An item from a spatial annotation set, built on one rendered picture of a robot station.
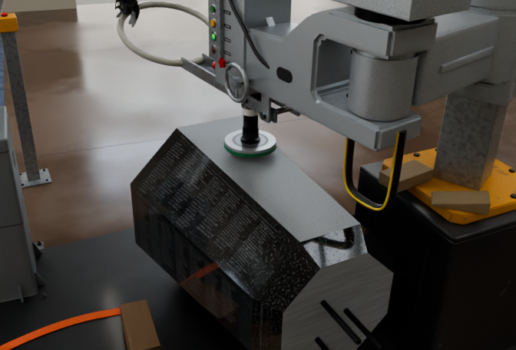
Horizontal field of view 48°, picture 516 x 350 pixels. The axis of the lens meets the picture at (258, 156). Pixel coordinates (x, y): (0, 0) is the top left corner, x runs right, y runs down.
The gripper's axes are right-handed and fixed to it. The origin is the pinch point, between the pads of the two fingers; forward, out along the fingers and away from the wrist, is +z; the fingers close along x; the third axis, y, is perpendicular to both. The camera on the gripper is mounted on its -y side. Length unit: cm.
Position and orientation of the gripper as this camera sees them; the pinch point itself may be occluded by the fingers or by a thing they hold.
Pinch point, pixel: (128, 21)
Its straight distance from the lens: 294.6
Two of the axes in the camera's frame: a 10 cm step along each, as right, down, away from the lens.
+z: -2.5, 6.7, 7.0
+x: 8.7, 4.7, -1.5
